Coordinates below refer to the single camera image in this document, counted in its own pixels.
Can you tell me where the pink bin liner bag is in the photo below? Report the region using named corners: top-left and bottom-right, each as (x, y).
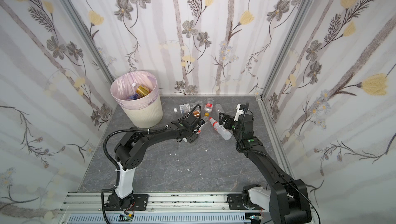
top-left (110, 71), bottom-right (159, 110)

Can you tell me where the clear bottle red-white label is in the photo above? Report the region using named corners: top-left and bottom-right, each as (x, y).
top-left (182, 118), bottom-right (205, 142)

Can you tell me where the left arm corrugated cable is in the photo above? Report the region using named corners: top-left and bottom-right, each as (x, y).
top-left (100, 126), bottom-right (169, 224)

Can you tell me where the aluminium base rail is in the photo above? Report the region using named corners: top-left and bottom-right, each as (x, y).
top-left (57, 191), bottom-right (316, 224)

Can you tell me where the blue label water bottle front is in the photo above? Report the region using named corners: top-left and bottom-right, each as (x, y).
top-left (126, 93), bottom-right (141, 100)

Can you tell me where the white bottle red cap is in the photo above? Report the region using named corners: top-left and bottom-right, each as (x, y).
top-left (209, 117), bottom-right (232, 141)

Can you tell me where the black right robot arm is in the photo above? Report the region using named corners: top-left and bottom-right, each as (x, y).
top-left (219, 113), bottom-right (312, 224)

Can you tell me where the clear ribbed bottle white cap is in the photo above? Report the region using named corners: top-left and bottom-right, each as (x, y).
top-left (214, 103), bottom-right (225, 115)

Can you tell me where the brown Nescafe bottle back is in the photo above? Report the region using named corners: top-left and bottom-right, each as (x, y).
top-left (193, 110), bottom-right (201, 118)

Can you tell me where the Suntory white label bottle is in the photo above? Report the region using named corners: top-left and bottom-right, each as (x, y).
top-left (173, 101), bottom-right (203, 114)

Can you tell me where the cream waste bin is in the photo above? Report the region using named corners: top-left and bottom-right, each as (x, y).
top-left (121, 97), bottom-right (163, 128)

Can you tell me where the yellow red tea bottle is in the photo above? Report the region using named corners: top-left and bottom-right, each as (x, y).
top-left (132, 82), bottom-right (151, 97)

